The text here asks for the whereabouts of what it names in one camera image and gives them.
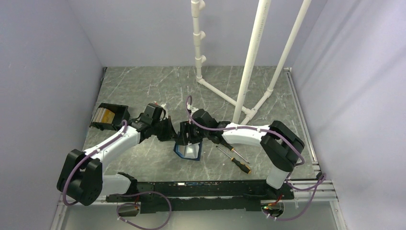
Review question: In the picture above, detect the upper yellow black screwdriver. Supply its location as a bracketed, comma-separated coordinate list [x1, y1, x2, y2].
[223, 143, 249, 163]

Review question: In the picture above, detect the black card storage box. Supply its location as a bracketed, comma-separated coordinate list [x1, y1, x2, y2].
[90, 103, 130, 131]

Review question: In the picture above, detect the white PVC pipe frame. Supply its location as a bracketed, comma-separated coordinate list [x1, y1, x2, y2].
[190, 0, 312, 125]

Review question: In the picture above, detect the dark blue card holder wallet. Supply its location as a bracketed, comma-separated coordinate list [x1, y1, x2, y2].
[173, 142, 203, 161]

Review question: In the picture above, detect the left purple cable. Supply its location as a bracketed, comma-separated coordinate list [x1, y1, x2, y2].
[62, 119, 172, 230]

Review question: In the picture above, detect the aluminium extrusion rail frame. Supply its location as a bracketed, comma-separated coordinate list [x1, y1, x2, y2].
[50, 67, 349, 230]

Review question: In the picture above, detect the yellow black screwdriver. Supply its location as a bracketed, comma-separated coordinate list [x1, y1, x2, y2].
[223, 143, 249, 163]
[216, 146, 251, 174]

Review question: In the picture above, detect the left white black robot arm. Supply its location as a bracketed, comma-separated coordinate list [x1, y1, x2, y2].
[56, 103, 170, 206]

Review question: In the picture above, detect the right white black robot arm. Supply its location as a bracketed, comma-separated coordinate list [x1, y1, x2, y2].
[181, 109, 305, 199]

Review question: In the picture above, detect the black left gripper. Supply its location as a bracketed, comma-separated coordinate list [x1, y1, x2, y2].
[152, 115, 179, 142]

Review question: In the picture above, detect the lower yellow black screwdriver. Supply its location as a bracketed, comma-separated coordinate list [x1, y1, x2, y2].
[216, 146, 251, 174]

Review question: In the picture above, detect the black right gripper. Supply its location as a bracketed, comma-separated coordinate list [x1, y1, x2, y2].
[177, 120, 209, 146]

